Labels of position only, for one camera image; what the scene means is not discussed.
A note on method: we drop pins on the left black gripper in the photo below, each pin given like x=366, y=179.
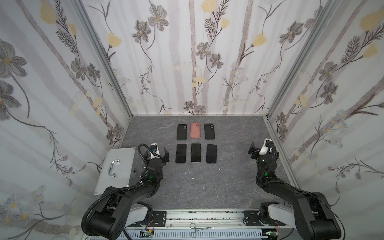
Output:
x=162, y=157

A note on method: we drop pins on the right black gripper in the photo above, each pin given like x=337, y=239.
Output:
x=257, y=151

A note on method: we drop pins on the purple phone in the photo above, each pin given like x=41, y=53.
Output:
x=181, y=153

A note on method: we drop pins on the black phone case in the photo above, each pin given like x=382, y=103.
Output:
x=182, y=132

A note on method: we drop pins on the pink phone case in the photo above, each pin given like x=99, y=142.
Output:
x=195, y=131

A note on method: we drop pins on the blue phone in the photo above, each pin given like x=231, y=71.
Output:
x=211, y=154

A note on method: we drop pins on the black phone face down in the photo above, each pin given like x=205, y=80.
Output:
x=209, y=131

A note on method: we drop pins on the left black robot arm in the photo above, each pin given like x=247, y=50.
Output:
x=122, y=199

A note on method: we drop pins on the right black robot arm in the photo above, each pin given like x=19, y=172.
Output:
x=308, y=213

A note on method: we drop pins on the silver metal case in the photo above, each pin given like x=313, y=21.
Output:
x=122, y=168

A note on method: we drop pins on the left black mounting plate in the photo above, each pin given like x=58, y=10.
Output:
x=155, y=219

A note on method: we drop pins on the black mounting plate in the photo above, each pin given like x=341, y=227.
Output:
x=155, y=219
x=252, y=219

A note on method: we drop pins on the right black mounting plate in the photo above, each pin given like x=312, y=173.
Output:
x=252, y=219

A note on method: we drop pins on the metal scissors forceps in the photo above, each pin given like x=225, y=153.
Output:
x=195, y=230

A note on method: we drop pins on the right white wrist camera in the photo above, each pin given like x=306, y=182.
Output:
x=265, y=148

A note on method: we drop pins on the white slotted cable duct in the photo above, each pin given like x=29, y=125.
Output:
x=210, y=234

